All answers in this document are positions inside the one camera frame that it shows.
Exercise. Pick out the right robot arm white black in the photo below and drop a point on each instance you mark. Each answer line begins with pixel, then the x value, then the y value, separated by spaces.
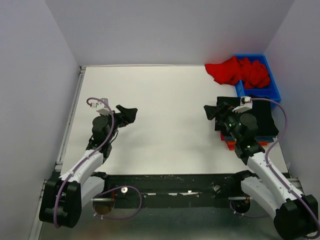
pixel 294 214

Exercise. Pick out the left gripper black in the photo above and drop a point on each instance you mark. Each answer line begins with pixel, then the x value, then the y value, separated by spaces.
pixel 129 113

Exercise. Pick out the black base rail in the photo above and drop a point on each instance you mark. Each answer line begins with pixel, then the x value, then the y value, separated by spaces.
pixel 173 190

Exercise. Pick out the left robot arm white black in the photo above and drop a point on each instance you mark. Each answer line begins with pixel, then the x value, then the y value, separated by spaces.
pixel 64 196

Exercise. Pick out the right aluminium extrusion rail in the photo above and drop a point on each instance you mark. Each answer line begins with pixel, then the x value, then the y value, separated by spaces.
pixel 295 182

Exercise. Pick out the red t shirt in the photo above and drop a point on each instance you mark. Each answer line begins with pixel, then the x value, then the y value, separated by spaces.
pixel 222 137
pixel 253 73

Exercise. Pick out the side aluminium table rail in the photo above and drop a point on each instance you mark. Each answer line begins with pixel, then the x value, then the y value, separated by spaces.
pixel 60 158

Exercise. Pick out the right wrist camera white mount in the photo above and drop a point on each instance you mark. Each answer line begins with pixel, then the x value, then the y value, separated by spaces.
pixel 246 104

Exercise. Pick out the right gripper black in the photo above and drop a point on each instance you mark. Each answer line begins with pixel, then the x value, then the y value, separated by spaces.
pixel 224 109

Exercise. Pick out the blue plastic bin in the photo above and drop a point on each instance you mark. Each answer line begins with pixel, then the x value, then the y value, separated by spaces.
pixel 270 91

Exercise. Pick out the red folded t shirt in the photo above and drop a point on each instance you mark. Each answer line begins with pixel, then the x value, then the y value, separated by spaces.
pixel 222 137

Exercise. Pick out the black folded t shirt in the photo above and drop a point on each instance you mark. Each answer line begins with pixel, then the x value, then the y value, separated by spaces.
pixel 262 112

